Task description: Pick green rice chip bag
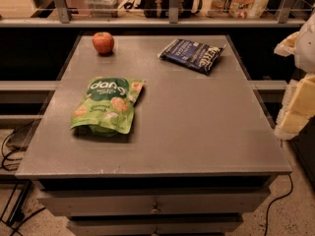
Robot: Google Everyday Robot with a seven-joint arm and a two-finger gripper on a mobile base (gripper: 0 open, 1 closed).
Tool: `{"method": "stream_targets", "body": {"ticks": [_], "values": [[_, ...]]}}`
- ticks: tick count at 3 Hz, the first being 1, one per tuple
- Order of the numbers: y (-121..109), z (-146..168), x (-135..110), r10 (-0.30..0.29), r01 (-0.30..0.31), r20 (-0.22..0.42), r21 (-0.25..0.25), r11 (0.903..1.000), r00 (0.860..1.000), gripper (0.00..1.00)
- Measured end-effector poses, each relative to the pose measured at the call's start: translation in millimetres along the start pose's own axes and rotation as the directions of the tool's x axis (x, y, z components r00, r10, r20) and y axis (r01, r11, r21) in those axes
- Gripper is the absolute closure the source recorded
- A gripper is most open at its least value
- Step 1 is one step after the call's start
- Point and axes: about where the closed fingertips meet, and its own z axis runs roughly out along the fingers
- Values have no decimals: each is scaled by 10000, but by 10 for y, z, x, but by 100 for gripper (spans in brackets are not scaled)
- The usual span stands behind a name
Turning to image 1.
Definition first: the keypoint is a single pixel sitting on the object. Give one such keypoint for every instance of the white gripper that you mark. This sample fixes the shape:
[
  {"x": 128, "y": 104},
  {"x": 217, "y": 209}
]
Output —
[{"x": 306, "y": 51}]

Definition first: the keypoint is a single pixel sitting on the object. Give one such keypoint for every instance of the green rice chip bag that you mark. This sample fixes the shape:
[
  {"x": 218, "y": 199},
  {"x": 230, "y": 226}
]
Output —
[{"x": 108, "y": 106}]

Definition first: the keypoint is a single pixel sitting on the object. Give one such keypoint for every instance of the printed snack bag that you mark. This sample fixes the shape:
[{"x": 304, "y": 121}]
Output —
[{"x": 238, "y": 9}]

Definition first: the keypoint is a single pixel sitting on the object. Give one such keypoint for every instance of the blue kettle chip bag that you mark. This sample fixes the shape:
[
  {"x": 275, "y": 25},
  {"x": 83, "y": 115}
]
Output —
[{"x": 193, "y": 55}]

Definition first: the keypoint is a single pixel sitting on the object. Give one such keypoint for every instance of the grey drawer cabinet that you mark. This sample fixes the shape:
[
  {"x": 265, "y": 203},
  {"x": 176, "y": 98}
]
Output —
[{"x": 200, "y": 149}]

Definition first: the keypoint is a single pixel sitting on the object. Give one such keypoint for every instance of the black backpack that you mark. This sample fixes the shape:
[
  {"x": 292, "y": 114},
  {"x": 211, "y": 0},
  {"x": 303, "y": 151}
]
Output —
[{"x": 161, "y": 8}]

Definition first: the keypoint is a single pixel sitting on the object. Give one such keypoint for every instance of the red apple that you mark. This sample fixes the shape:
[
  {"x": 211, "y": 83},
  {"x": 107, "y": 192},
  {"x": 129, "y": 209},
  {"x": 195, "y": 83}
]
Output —
[{"x": 103, "y": 42}]

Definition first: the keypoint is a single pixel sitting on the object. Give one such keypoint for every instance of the grey metal shelf rail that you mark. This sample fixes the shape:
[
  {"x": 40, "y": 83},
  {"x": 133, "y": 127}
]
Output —
[{"x": 75, "y": 14}]

